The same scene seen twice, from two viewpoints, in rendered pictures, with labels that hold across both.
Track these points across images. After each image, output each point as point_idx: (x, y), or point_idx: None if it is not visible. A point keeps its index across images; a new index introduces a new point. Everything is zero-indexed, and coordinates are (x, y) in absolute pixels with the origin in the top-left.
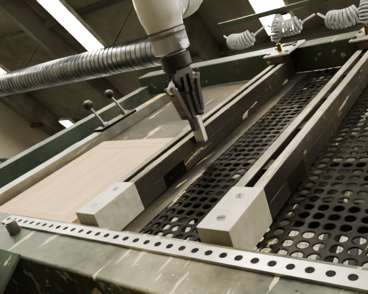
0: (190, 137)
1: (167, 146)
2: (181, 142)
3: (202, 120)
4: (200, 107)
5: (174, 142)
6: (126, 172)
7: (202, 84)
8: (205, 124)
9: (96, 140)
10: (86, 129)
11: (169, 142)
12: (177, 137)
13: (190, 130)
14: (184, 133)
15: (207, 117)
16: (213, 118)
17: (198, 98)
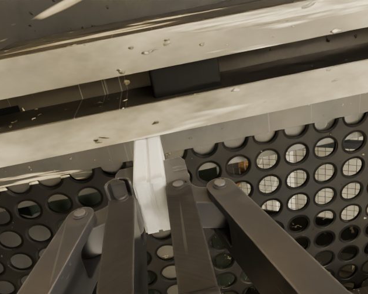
0: (110, 142)
1: None
2: (54, 144)
3: (308, 37)
4: (215, 228)
5: (47, 90)
6: None
7: None
8: (248, 107)
9: None
10: None
11: (38, 60)
12: (96, 63)
13: (187, 62)
14: (146, 66)
15: (347, 30)
16: (315, 98)
17: (240, 262)
